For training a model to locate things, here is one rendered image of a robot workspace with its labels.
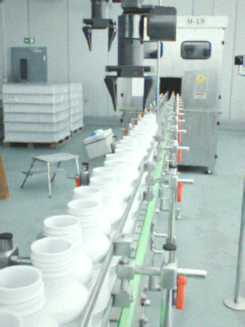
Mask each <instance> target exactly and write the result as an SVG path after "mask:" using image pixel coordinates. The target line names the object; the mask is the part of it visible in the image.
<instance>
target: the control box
mask: <svg viewBox="0 0 245 327"><path fill-rule="evenodd" d="M112 136H113V133H112V130H111V129H110V128H109V129H107V130H105V131H104V130H102V131H100V132H99V133H98V134H94V135H92V136H89V137H88V138H86V139H84V140H83V144H84V146H85V149H86V152H87V156H88V158H89V159H93V158H97V157H100V156H103V155H104V157H106V155H108V154H109V153H111V152H112V149H111V143H112Z"/></svg>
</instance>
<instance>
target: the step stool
mask: <svg viewBox="0 0 245 327"><path fill-rule="evenodd" d="M77 158H79V156H78V155H72V154H69V153H56V154H50V155H41V156H36V157H32V159H33V162H32V164H31V167H30V169H29V170H27V171H22V174H26V177H25V179H24V181H23V183H22V185H21V186H20V187H21V188H22V187H23V185H24V183H25V181H26V179H27V177H28V175H31V176H34V175H43V174H47V179H48V189H49V199H51V198H52V197H51V189H50V173H54V172H55V173H54V175H53V177H52V179H51V182H52V181H53V180H54V178H55V175H56V174H57V172H61V171H63V169H62V168H59V167H60V165H61V162H62V161H66V160H71V159H75V163H76V168H77V174H79V169H78V163H77ZM35 161H41V162H44V163H47V167H44V168H39V169H32V167H33V165H34V163H35ZM58 161H60V162H59V164H58V167H56V166H49V163H53V162H58Z"/></svg>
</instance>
